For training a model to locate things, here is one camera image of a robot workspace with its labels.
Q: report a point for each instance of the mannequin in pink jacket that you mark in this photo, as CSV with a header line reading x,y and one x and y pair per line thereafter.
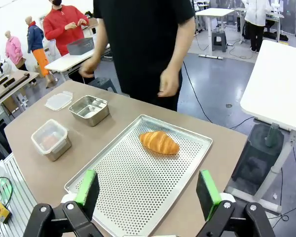
x,y
13,49

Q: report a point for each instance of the rectangular stainless steel container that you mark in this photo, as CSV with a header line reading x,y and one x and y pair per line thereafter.
x,y
90,109
51,148

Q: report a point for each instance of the dark grey step stool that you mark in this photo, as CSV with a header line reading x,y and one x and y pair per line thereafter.
x,y
103,85

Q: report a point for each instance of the yellow emergency stop button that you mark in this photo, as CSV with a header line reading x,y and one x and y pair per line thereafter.
x,y
0,213

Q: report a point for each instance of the black plastic bin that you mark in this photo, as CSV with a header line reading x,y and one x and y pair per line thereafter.
x,y
259,158

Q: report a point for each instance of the white standing desk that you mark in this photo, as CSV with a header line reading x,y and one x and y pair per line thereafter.
x,y
214,14

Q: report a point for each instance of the person's left hand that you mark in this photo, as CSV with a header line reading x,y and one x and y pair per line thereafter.
x,y
169,82

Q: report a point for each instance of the man in red jacket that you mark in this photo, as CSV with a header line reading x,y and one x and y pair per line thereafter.
x,y
64,24

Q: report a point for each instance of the golden brown croissant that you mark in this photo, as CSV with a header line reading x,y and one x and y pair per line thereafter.
x,y
49,142
159,143

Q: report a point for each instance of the wooden workbench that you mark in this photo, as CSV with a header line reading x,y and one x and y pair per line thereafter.
x,y
12,84

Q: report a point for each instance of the person's right forearm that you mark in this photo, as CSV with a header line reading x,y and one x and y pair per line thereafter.
x,y
96,44

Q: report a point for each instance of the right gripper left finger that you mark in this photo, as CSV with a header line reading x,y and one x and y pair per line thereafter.
x,y
87,192

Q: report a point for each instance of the mannequin in blue and orange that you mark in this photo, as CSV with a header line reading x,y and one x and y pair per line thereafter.
x,y
38,49

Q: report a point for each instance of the white table with grey basket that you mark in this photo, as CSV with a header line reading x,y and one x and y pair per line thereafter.
x,y
69,61

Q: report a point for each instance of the person's right hand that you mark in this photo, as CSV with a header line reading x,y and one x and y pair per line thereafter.
x,y
88,67

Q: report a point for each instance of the large white table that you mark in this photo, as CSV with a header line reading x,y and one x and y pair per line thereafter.
x,y
276,84

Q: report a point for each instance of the aluminium profile frame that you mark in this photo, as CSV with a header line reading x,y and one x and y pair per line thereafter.
x,y
17,192

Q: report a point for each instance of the grey plastic stool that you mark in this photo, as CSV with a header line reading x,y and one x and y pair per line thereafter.
x,y
219,40

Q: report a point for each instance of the person in white coat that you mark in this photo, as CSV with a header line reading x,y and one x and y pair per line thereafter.
x,y
256,19

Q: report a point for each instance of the person in black t-shirt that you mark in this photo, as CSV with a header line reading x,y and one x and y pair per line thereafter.
x,y
143,44

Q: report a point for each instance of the grey perforated basket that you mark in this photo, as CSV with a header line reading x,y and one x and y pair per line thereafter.
x,y
81,46

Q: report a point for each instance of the perforated metal baking tray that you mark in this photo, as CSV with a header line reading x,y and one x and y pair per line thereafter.
x,y
138,177

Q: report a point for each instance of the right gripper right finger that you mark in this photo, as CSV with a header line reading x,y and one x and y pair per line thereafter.
x,y
207,195

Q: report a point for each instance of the clear plastic clip lid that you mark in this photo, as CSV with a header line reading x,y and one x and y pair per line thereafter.
x,y
58,100
49,134

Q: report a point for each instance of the person's left forearm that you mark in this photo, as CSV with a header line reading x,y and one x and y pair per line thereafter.
x,y
181,49

